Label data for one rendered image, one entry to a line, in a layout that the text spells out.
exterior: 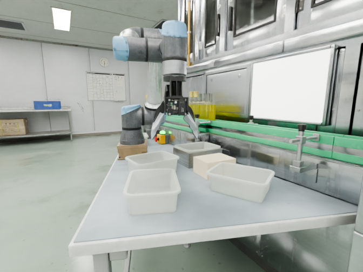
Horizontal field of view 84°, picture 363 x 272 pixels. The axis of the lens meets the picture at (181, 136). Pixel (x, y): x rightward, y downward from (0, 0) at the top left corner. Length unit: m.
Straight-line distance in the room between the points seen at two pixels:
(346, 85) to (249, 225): 0.72
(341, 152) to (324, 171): 0.09
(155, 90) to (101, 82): 5.98
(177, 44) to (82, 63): 6.55
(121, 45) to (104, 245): 0.57
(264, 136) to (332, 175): 0.32
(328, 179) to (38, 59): 6.95
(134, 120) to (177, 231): 0.77
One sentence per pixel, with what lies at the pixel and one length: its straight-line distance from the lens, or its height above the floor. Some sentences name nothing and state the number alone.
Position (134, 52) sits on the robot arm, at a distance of 0.71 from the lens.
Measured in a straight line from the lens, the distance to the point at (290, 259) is 1.43.
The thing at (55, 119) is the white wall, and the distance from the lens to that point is 7.03.
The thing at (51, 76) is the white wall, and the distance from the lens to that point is 7.04.
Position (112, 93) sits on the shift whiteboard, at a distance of 7.14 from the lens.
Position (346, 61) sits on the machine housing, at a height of 1.25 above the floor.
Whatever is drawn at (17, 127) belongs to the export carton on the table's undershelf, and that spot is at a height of 0.44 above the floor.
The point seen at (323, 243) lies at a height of 0.42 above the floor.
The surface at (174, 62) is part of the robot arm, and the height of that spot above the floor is 1.20.
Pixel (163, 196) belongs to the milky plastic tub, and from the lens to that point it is 0.63.
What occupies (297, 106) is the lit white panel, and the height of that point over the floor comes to 1.06.
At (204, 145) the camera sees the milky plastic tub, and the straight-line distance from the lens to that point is 1.25.
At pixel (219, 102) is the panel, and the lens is 1.51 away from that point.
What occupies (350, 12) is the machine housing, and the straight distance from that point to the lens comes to 1.16.
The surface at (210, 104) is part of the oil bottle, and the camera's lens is 1.36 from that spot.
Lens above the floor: 1.09
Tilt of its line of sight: 10 degrees down
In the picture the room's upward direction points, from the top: straight up
